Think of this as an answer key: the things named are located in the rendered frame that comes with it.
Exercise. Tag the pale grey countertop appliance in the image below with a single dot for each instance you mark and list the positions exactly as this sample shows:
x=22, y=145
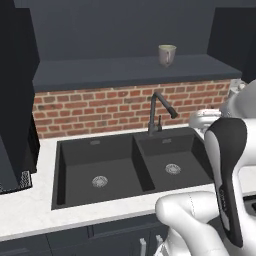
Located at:
x=236, y=85

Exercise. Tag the dark base cabinet door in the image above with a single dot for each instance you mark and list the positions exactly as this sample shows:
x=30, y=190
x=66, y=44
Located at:
x=120, y=236
x=23, y=245
x=68, y=241

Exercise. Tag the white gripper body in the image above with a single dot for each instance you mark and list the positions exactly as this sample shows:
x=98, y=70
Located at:
x=201, y=119

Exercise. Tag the black double sink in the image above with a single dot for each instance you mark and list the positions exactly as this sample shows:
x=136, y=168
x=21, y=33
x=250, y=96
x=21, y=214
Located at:
x=100, y=166

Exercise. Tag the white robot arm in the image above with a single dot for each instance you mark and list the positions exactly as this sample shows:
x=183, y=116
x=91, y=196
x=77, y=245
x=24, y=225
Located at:
x=190, y=216

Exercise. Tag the pale grey-green mug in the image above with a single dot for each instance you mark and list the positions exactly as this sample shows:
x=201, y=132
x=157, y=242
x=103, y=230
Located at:
x=166, y=55

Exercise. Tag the dark wall cabinet door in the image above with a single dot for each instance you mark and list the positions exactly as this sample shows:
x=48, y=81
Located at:
x=233, y=36
x=16, y=83

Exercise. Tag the dark open wall cabinet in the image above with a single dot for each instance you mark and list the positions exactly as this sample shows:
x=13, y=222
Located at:
x=133, y=75

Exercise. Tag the black countertop appliance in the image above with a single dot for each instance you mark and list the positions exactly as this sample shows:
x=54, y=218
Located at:
x=34, y=150

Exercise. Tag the black sink tap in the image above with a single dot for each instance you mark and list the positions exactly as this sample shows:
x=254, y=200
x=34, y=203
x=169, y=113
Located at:
x=153, y=113

